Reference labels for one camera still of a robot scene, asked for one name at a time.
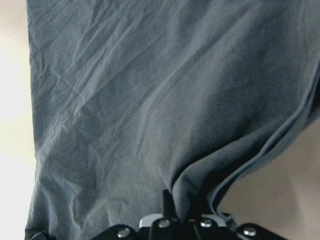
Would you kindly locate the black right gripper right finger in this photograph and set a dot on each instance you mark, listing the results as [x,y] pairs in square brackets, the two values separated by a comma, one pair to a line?
[201,229]

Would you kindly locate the black printed t-shirt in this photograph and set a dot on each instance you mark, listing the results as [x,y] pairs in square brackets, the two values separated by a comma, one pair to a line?
[132,97]

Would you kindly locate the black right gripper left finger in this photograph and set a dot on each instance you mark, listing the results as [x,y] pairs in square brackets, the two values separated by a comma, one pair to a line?
[166,226]

